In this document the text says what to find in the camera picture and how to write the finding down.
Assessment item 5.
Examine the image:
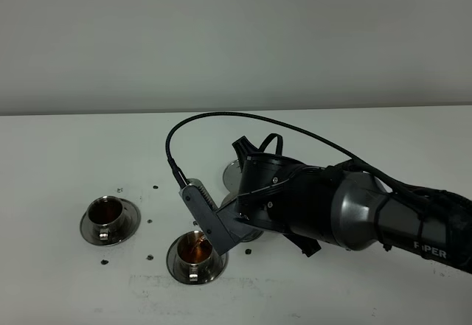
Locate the black right camera cable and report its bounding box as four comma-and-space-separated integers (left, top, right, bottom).
164, 112, 472, 208

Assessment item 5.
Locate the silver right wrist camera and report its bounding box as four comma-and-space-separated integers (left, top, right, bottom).
180, 178, 256, 255

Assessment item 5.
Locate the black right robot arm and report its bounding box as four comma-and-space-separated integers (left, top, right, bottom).
233, 138, 471, 272

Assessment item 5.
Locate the stainless steel teacup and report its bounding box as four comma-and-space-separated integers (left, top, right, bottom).
86, 196, 125, 243
174, 231, 215, 284

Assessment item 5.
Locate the steel saucer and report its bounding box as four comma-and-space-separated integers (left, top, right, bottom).
166, 231, 229, 285
80, 198, 141, 246

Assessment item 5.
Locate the left stainless steel teacup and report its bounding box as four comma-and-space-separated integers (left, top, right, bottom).
86, 196, 125, 243

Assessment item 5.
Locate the right stainless steel teacup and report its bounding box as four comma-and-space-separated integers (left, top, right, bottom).
174, 231, 215, 284

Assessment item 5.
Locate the left steel saucer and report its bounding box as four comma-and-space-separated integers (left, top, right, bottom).
80, 198, 141, 246

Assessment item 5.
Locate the right steel saucer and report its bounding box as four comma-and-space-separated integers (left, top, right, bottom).
166, 231, 229, 285

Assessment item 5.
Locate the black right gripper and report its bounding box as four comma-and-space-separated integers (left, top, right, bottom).
232, 133, 344, 256

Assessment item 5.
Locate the stainless steel teapot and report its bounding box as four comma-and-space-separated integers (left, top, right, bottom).
195, 192, 265, 247

